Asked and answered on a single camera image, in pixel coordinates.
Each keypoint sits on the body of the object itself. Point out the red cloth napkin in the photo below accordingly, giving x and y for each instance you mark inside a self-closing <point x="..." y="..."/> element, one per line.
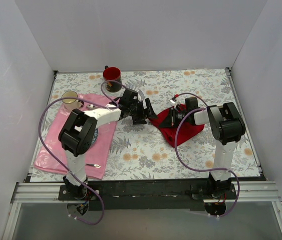
<point x="186" y="132"/>

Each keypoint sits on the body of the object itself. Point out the silver fork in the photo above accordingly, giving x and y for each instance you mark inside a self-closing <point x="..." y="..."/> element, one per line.
<point x="93" y="165"/>

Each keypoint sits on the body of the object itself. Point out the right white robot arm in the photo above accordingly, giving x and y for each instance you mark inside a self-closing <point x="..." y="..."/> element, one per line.
<point x="181" y="122"/>

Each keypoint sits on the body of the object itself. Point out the white plate teal rim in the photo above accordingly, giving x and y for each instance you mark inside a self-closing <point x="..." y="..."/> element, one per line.
<point x="95" y="136"/>

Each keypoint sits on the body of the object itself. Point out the pink cloth placemat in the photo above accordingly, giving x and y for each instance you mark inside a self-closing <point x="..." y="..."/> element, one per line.
<point x="96" y="154"/>

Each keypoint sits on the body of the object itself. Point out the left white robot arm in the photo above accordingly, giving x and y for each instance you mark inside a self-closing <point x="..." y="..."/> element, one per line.
<point x="78" y="131"/>

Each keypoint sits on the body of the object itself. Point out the black mounting base plate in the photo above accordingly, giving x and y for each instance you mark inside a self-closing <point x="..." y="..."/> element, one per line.
<point x="153" y="194"/>

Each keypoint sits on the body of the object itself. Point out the cream enamel mug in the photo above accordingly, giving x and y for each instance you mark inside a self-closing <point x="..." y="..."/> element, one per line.
<point x="70" y="101"/>

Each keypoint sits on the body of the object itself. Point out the silver spoon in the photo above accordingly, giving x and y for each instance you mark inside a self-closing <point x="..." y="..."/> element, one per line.
<point x="91" y="107"/>

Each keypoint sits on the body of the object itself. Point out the floral tablecloth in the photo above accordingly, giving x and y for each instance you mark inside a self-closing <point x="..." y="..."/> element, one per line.
<point x="140" y="152"/>

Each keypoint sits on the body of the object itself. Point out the aluminium frame rail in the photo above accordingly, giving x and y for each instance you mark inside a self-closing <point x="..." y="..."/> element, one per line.
<point x="246" y="190"/>

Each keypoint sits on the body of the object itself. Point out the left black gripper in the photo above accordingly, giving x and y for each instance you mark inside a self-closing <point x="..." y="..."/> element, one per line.
<point x="140" y="111"/>

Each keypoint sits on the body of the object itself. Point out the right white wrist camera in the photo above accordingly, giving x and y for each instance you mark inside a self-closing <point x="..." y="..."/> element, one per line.
<point x="174" y="101"/>

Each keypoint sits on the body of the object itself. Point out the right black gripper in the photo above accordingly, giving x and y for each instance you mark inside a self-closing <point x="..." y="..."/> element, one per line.
<point x="172" y="117"/>

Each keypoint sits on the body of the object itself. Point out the black red mug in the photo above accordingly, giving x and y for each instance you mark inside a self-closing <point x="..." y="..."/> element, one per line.
<point x="112" y="75"/>

